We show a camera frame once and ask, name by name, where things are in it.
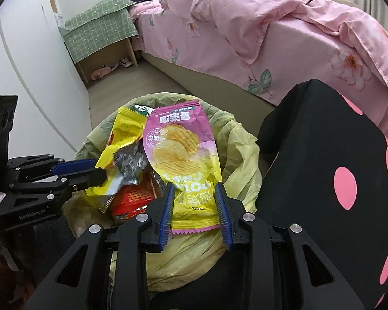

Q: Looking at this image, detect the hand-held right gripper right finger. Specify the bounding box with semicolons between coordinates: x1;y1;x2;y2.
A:
214;182;366;310

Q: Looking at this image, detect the pink and yellow chip bag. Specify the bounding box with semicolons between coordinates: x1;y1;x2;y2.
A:
142;101;223;236

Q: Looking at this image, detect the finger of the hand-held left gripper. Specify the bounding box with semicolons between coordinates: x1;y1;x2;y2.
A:
11;167;108;205
7;154;98;182

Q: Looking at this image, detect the yellow wafer wrapper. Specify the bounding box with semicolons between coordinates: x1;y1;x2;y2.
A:
86;106;149;214

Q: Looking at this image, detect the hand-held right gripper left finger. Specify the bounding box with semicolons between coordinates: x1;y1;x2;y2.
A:
23;182;176;310

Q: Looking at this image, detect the pink slipper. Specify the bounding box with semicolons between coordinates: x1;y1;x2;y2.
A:
91;66;112;81

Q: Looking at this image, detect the red packet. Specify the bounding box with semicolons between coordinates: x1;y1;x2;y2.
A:
111;172;164;225

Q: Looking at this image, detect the waste bin with yellow liner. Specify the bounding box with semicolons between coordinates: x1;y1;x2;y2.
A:
66;92;262;293

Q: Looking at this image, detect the pink floral duvet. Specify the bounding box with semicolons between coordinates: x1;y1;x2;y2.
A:
158;0;388;101

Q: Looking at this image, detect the black tablecloth with pink print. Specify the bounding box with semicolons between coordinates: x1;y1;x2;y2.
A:
257;79;388;310

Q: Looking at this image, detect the green and white packet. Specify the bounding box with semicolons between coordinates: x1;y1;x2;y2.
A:
131;103;153;117

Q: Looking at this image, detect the green checked cloth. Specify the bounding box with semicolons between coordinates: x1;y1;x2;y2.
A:
64;0;139;64

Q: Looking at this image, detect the bed with pink floral sheet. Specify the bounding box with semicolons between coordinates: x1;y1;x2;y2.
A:
129;0;388;136

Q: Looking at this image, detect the white wardrobe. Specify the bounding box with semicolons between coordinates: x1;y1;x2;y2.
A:
0;0;91;168

